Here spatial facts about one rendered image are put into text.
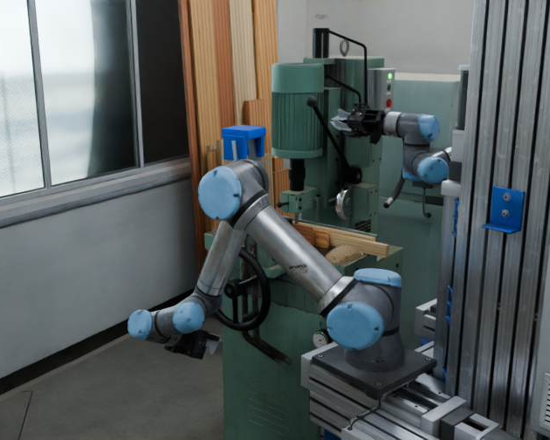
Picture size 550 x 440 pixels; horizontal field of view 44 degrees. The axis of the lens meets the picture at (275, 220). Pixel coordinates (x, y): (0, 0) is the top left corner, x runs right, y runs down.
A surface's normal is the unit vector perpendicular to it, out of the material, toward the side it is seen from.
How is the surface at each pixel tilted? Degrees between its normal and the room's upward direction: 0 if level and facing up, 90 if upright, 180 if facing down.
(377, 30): 90
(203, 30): 87
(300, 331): 90
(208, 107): 87
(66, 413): 0
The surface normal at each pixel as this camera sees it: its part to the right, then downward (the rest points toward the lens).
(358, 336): -0.31, 0.33
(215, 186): -0.50, 0.14
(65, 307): 0.83, 0.15
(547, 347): -0.75, 0.18
